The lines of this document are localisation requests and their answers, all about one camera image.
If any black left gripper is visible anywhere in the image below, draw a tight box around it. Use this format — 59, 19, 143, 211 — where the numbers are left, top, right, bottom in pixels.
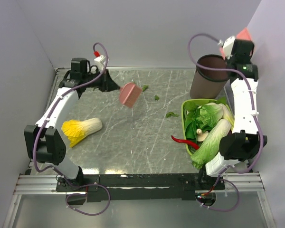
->
83, 67, 121, 92

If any pink hand brush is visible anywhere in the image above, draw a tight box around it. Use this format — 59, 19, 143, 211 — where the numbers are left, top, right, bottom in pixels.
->
119, 82, 142, 108

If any pink plastic dustpan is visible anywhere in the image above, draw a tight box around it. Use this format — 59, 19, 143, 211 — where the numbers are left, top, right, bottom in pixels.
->
232, 28, 255, 56

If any yellow white napa cabbage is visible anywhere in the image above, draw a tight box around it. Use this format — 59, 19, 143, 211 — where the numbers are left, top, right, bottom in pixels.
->
61, 118, 103, 148

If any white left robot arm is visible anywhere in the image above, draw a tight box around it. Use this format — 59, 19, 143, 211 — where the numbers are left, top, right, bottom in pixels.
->
24, 55, 120, 191

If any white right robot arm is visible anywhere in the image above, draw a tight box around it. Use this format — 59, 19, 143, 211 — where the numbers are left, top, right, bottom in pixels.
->
198, 36, 267, 189

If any brown plastic trash bin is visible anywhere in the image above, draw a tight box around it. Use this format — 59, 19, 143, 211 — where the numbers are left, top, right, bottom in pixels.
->
190, 54, 229, 99

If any white green cabbage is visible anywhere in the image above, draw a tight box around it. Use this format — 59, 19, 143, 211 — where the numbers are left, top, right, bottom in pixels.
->
195, 103, 223, 129

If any green plastic vegetable basket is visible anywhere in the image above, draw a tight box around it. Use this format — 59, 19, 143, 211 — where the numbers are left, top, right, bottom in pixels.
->
181, 98, 236, 161

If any dark green leafy vegetable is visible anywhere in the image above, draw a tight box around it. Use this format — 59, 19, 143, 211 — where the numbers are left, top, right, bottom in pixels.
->
183, 101, 204, 141

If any beige mushroom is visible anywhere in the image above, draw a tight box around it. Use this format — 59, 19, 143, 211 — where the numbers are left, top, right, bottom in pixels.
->
196, 129, 209, 142

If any green lettuce leaf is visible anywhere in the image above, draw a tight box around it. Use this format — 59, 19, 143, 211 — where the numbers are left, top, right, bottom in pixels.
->
191, 119, 231, 170

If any red chili pepper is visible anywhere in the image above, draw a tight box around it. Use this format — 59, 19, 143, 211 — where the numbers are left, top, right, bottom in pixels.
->
171, 135, 200, 150

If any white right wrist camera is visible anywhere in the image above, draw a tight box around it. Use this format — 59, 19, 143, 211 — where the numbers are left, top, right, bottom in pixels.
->
218, 36, 236, 60

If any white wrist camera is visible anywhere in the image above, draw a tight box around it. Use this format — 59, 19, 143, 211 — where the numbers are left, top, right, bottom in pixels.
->
94, 51, 108, 71
218, 36, 236, 60

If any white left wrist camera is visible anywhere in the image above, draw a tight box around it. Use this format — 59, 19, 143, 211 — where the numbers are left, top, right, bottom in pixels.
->
94, 51, 108, 71

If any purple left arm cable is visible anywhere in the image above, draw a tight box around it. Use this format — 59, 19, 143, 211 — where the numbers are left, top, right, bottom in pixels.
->
32, 42, 111, 216

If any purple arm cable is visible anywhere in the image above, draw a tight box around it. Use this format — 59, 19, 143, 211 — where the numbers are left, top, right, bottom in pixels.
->
32, 42, 111, 216
187, 33, 262, 212

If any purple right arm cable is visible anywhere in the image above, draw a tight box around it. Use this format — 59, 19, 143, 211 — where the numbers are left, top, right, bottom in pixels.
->
187, 33, 262, 212

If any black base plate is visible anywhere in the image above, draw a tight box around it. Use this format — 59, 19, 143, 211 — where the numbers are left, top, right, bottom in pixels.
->
56, 173, 216, 202

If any aluminium frame rail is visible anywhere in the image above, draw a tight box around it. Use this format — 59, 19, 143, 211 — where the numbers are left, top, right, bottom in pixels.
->
13, 173, 265, 195

